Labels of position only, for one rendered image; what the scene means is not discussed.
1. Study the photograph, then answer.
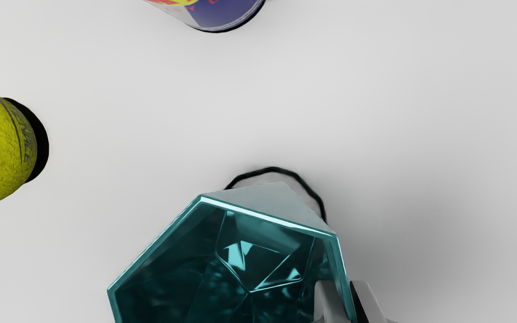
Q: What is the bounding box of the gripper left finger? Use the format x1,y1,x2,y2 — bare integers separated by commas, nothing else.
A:
314,280,353,323

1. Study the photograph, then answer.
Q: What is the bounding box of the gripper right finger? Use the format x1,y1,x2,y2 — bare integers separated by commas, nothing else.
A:
350,280,398,323

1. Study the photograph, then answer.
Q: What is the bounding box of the teal faceted mug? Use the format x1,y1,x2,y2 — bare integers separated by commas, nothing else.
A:
107,181,358,323

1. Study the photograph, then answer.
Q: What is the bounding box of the blue and silver drink can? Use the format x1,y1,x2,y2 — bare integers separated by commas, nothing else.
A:
144,0,266,32

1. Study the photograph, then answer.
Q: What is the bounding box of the yellow tennis ball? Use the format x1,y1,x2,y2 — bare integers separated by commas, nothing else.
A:
0,90,38,208

